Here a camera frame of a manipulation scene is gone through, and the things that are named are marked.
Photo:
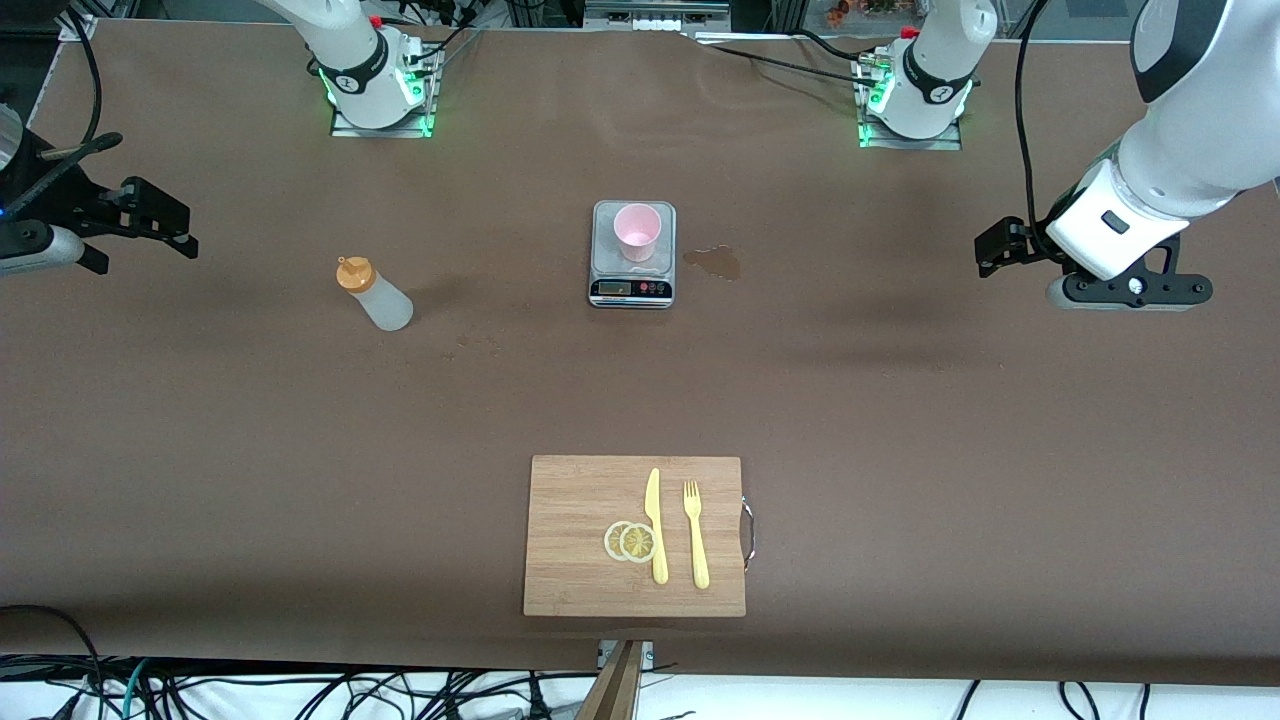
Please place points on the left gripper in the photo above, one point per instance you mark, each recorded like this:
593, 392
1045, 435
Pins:
1022, 244

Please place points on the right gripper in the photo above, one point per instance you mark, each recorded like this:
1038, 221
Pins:
88, 211

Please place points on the clear squeeze bottle orange cap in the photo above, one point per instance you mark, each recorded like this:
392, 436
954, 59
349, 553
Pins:
385, 305

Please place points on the pink cup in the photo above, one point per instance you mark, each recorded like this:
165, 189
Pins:
637, 235

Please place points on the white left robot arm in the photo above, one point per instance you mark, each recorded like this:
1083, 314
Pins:
1190, 150

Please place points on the brown table cover sheet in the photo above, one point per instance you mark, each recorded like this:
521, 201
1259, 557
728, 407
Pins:
900, 450

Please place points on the brown liquid puddle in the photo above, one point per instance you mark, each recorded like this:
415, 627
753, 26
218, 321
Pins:
718, 262

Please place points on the silver digital kitchen scale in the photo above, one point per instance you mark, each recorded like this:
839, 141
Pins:
632, 290

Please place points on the white power strip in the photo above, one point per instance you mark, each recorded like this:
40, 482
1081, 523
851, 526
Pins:
655, 22

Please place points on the yellow plastic fork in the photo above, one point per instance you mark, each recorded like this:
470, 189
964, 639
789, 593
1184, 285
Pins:
698, 545

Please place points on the yellow plastic knife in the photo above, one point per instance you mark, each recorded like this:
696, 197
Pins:
657, 540

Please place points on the lemon slice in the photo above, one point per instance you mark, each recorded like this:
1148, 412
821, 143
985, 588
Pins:
611, 540
640, 543

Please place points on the wooden cutting board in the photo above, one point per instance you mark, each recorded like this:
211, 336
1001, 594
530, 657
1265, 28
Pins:
570, 540

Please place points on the wooden beam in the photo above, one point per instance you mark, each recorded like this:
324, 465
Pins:
622, 690

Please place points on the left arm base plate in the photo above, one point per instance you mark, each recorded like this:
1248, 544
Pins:
915, 143

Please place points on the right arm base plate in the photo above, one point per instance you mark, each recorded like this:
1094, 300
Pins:
380, 132

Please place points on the metal bracket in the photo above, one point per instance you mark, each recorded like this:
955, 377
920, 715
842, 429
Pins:
604, 652

